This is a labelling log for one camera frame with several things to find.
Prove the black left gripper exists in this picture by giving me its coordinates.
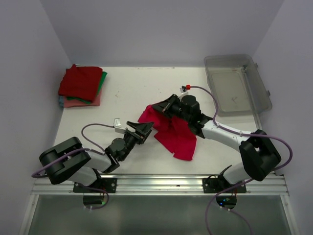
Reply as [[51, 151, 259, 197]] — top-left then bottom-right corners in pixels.
[[120, 121, 154, 161]]

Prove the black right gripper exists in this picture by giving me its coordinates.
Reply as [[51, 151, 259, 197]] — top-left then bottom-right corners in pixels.
[[152, 94, 191, 123]]

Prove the crimson pink t shirt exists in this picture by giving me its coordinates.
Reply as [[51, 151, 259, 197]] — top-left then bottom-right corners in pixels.
[[138, 105, 197, 161]]

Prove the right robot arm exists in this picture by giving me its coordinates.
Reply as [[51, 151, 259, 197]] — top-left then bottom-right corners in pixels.
[[152, 94, 281, 192]]

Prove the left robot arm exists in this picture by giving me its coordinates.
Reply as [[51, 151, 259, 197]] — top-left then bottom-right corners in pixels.
[[32, 118, 154, 192]]

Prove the green folded shirt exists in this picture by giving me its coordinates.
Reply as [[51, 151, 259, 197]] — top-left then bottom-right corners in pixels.
[[65, 71, 107, 105]]

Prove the clear plastic bin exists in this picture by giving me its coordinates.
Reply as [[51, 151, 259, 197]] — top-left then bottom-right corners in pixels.
[[204, 54, 272, 117]]

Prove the dark red folded shirt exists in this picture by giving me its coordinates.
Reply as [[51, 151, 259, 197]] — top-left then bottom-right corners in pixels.
[[58, 64, 103, 102]]

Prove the salmon pink folded shirt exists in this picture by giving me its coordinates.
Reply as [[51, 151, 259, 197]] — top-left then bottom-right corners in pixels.
[[62, 94, 101, 108]]

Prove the light blue folded shirt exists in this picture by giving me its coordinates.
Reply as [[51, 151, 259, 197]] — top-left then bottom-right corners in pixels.
[[58, 96, 64, 108]]

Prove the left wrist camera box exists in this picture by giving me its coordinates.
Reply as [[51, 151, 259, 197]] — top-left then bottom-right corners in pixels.
[[113, 118, 125, 134]]

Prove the aluminium mounting rail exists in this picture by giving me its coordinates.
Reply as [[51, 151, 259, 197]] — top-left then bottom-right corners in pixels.
[[31, 174, 289, 196]]

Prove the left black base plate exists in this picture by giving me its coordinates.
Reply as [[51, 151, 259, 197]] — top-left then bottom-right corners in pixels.
[[73, 178, 117, 193]]

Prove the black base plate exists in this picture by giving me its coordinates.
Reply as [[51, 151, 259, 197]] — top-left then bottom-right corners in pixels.
[[73, 178, 117, 193], [202, 176, 247, 194]]

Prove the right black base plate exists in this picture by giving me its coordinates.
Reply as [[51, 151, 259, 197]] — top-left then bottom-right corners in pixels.
[[202, 176, 247, 194]]

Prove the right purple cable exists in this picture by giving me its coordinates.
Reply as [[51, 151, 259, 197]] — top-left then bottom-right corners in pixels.
[[190, 84, 294, 235]]

